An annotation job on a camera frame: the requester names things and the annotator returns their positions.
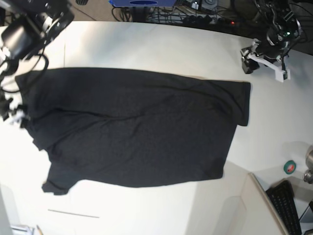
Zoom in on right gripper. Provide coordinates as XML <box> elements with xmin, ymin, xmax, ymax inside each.
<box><xmin>0</xmin><ymin>96</ymin><xmax>30</xmax><ymax>129</ymax></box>

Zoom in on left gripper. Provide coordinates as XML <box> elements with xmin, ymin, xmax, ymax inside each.
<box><xmin>240</xmin><ymin>39</ymin><xmax>289</xmax><ymax>74</ymax></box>

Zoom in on black t-shirt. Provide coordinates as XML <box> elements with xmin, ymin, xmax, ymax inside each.
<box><xmin>15</xmin><ymin>68</ymin><xmax>251</xmax><ymax>195</ymax></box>

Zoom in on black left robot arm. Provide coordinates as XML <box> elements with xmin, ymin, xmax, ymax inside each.
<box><xmin>241</xmin><ymin>0</ymin><xmax>302</xmax><ymax>82</ymax></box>

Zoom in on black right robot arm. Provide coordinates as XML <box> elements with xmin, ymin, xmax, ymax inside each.
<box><xmin>0</xmin><ymin>0</ymin><xmax>74</xmax><ymax>94</ymax></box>

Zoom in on green tape roll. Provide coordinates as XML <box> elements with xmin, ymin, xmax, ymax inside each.
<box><xmin>283</xmin><ymin>160</ymin><xmax>297</xmax><ymax>175</ymax></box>

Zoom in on blue box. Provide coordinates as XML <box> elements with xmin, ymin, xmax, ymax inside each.
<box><xmin>109</xmin><ymin>0</ymin><xmax>177</xmax><ymax>7</ymax></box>

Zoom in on pencil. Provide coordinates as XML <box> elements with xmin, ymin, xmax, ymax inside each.
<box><xmin>36</xmin><ymin>225</ymin><xmax>44</xmax><ymax>235</ymax></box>

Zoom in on silver metal cylinder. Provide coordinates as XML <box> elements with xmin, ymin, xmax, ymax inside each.
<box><xmin>303</xmin><ymin>146</ymin><xmax>313</xmax><ymax>185</ymax></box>

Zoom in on black keyboard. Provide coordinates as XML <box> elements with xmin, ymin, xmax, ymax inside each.
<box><xmin>266</xmin><ymin>180</ymin><xmax>302</xmax><ymax>235</ymax></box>

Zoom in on beige partition panel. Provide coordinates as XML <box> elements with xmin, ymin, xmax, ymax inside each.
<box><xmin>241</xmin><ymin>173</ymin><xmax>289</xmax><ymax>235</ymax></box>

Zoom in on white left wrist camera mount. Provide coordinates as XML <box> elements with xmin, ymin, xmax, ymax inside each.
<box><xmin>250</xmin><ymin>40</ymin><xmax>291</xmax><ymax>82</ymax></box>

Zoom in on white cable grommet plate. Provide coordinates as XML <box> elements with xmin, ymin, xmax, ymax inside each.
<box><xmin>38</xmin><ymin>206</ymin><xmax>103</xmax><ymax>235</ymax></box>

